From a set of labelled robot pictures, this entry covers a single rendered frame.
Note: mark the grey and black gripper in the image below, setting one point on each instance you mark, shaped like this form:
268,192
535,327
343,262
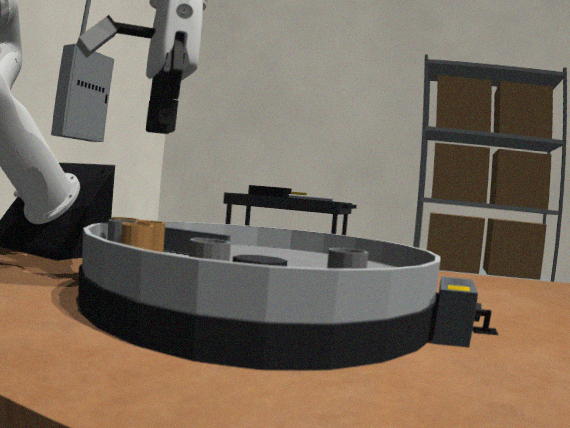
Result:
169,43

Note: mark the grey cylinder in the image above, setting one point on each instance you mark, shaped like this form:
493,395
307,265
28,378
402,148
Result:
114,229
343,258
209,249

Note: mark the grey round turntable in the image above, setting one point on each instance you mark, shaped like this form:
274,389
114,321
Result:
276,306

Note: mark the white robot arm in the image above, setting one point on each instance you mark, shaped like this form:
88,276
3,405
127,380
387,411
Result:
25,157

